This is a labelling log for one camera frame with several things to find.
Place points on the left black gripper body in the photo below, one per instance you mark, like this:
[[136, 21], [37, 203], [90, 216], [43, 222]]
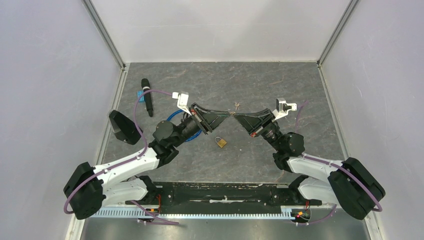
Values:
[[192, 126]]

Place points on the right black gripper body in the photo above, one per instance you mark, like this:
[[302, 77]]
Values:
[[269, 132]]

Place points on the small key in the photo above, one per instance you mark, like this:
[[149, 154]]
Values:
[[236, 108]]

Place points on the brass padlock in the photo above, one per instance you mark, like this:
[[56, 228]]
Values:
[[220, 142]]

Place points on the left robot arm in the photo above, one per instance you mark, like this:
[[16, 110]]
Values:
[[92, 187]]

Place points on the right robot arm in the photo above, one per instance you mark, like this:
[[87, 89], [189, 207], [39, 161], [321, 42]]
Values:
[[346, 183]]

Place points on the blue toy brick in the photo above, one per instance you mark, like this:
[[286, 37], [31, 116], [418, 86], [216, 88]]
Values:
[[140, 97]]

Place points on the black microphone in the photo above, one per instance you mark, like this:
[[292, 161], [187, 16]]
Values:
[[145, 84]]

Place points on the black wedge cover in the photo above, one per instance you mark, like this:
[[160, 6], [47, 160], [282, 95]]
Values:
[[123, 128]]

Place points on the blue cable lock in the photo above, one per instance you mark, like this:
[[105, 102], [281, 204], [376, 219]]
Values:
[[187, 126]]

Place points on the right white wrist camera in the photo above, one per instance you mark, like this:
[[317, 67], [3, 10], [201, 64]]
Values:
[[283, 108]]

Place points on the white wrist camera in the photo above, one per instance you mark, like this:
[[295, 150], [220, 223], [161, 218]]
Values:
[[283, 108], [182, 101]]

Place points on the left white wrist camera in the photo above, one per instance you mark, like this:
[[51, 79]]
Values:
[[182, 101]]

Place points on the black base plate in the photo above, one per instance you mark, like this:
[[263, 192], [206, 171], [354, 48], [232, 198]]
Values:
[[223, 198]]

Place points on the slotted cable duct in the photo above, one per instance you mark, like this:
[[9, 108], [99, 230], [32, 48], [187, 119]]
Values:
[[137, 213]]

